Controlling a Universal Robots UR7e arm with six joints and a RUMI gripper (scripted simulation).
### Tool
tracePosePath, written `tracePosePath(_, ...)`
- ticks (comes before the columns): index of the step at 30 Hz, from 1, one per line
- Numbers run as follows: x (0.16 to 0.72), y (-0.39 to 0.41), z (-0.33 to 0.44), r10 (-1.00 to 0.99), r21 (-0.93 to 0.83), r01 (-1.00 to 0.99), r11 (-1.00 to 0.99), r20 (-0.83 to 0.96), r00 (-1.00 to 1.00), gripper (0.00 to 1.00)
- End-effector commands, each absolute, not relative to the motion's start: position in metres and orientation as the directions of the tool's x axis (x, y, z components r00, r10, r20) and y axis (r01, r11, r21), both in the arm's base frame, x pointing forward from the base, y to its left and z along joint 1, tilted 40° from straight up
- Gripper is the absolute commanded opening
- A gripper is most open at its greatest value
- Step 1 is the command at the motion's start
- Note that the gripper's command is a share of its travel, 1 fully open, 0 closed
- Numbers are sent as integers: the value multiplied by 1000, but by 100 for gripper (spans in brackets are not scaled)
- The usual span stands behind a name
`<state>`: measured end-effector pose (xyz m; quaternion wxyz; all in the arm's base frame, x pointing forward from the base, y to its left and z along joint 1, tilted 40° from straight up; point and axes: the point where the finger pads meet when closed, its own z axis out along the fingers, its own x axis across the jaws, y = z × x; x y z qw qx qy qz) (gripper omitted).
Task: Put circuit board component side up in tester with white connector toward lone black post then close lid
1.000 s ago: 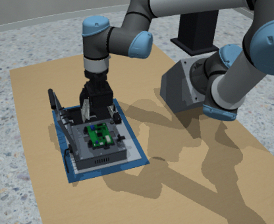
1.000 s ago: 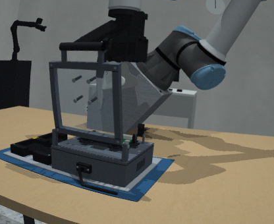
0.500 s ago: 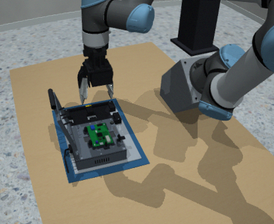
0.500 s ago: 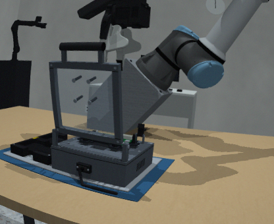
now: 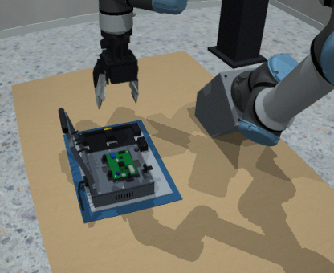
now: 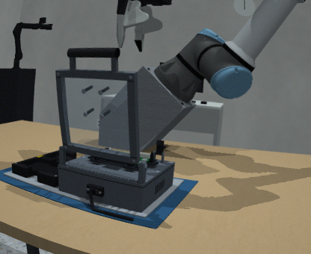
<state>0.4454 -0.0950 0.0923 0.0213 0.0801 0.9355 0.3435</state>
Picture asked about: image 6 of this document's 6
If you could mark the green circuit board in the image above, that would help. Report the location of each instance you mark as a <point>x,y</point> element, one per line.
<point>145,157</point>

